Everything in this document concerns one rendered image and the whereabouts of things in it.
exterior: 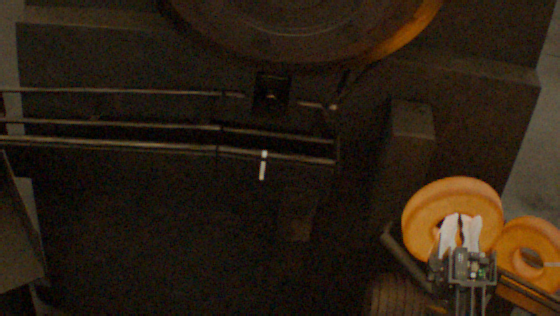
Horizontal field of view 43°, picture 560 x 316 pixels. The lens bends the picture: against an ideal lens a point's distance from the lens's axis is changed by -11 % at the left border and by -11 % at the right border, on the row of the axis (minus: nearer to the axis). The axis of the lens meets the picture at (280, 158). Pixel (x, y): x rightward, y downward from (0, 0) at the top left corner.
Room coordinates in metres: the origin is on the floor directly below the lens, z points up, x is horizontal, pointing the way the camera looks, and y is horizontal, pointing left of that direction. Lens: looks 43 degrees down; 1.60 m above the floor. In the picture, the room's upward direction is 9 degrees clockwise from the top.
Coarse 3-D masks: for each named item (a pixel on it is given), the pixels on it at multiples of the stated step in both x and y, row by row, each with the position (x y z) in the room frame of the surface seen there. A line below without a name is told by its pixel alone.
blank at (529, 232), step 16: (512, 224) 0.85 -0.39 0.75; (528, 224) 0.84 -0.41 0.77; (544, 224) 0.84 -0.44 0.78; (512, 240) 0.84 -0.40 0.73; (528, 240) 0.82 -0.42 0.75; (544, 240) 0.81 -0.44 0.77; (512, 256) 0.83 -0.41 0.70; (544, 256) 0.80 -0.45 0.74; (528, 272) 0.82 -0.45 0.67; (544, 272) 0.79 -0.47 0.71; (544, 288) 0.79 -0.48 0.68
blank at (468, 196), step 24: (432, 192) 0.76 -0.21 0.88; (456, 192) 0.76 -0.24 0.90; (480, 192) 0.76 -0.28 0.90; (408, 216) 0.75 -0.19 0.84; (432, 216) 0.75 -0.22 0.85; (480, 216) 0.76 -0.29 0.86; (408, 240) 0.75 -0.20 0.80; (432, 240) 0.75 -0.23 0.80; (456, 240) 0.76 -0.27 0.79; (480, 240) 0.76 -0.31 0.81
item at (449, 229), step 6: (450, 216) 0.76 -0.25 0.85; (456, 216) 0.72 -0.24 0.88; (444, 222) 0.75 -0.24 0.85; (450, 222) 0.73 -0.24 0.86; (456, 222) 0.71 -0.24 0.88; (444, 228) 0.74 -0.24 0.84; (450, 228) 0.72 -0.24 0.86; (456, 228) 0.74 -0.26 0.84; (444, 234) 0.73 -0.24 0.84; (450, 234) 0.71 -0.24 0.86; (444, 240) 0.72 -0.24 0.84; (450, 240) 0.70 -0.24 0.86; (444, 246) 0.71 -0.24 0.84; (444, 252) 0.70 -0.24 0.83
